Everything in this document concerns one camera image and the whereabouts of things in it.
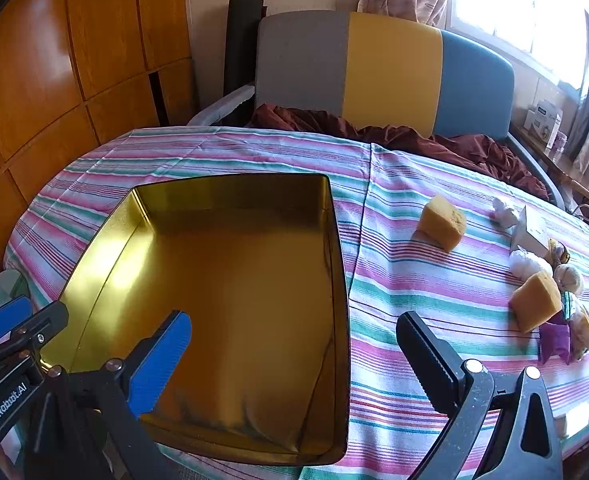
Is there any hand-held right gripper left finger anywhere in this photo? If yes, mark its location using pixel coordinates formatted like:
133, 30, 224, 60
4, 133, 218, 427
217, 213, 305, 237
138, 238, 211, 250
22, 310, 192, 480

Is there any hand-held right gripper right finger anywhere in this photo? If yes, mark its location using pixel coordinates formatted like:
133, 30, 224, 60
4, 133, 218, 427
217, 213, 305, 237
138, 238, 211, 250
397, 311, 565, 480

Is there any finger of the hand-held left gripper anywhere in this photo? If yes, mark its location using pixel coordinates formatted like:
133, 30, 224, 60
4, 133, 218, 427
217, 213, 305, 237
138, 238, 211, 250
0, 302, 70, 376
0, 296, 34, 342

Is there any gold tin box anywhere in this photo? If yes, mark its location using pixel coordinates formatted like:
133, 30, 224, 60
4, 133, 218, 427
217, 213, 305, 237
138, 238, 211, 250
39, 172, 351, 467

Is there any yellow sponge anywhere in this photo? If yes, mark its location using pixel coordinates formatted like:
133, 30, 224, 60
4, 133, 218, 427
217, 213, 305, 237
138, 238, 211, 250
509, 270, 564, 334
414, 195, 467, 252

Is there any purple fabric pouch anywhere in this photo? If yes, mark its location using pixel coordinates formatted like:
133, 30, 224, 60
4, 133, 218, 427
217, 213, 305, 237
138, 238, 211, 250
538, 310, 575, 365

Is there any green edged snack packet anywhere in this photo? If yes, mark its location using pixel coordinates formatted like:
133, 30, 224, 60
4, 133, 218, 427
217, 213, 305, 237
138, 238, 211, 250
560, 290, 581, 322
571, 305, 589, 358

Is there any cream sponge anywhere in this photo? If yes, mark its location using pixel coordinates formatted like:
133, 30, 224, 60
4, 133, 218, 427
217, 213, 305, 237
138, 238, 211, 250
557, 405, 589, 437

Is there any white garlic bulb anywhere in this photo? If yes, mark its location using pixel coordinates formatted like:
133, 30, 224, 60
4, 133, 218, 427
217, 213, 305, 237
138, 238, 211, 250
490, 196, 521, 228
509, 247, 552, 281

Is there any striped tablecloth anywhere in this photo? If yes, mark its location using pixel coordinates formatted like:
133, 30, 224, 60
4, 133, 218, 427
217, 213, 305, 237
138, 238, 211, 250
3, 126, 589, 480

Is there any tan garlic bulb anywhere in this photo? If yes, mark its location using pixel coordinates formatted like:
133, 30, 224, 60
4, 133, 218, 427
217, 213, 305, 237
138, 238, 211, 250
553, 264, 585, 297

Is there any small white box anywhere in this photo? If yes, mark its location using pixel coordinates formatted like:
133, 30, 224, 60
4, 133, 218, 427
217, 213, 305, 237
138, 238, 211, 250
511, 205, 555, 256

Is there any small brown yellow object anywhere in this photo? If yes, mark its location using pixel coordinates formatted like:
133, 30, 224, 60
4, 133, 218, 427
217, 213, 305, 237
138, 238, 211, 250
547, 237, 570, 266

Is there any maroon blanket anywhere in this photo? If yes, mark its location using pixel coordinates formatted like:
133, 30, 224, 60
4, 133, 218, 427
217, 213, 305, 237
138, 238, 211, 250
247, 102, 550, 203

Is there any wooden side table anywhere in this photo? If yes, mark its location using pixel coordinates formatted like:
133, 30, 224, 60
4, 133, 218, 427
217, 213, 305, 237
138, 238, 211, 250
509, 120, 589, 211

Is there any wooden wardrobe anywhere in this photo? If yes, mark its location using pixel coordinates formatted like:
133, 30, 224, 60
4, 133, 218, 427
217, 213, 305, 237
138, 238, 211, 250
0, 0, 198, 276

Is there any white appliance box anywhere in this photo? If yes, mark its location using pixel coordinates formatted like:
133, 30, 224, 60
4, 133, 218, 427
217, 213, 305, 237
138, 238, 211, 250
524, 100, 564, 148

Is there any grey yellow blue sofa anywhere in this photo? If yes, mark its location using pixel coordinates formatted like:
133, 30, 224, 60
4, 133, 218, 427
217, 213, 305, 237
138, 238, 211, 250
252, 10, 567, 208

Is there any black rolled mat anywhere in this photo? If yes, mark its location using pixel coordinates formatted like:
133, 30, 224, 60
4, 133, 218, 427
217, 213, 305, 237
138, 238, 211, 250
226, 0, 266, 126

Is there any window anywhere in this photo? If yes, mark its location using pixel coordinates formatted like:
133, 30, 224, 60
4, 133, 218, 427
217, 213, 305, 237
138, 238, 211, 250
444, 0, 589, 91

